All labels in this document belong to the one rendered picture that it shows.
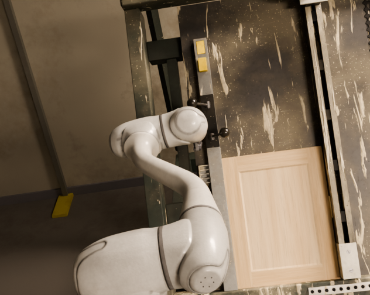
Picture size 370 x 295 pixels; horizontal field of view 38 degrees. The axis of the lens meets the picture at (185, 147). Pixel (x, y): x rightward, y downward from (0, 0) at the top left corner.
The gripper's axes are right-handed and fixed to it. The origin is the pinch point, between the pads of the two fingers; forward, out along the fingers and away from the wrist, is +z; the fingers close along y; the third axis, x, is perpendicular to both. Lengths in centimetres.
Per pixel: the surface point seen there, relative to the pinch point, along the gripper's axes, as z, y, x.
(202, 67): 9.4, -26.6, 4.1
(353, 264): 8, 52, 49
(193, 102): -0.3, -12.1, -0.2
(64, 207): 237, 18, -130
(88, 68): 202, -83, -89
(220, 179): 11.5, 16.2, 5.4
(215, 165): 11.5, 10.8, 4.1
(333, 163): 9, 15, 47
